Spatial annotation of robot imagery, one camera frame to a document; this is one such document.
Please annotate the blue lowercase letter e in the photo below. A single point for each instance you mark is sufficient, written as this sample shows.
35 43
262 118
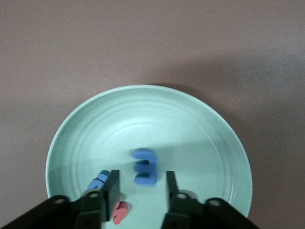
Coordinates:
95 184

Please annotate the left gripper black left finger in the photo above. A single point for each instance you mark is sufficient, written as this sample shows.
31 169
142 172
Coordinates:
95 210

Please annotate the red lowercase letter w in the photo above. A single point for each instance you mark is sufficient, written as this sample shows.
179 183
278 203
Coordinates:
120 212

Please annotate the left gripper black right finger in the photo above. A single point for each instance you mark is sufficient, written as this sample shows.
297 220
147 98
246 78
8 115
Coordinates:
181 212

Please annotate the green round plate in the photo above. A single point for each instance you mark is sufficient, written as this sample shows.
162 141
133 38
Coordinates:
152 124

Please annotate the blue foam letter E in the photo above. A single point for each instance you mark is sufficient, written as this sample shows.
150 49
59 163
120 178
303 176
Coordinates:
153 167

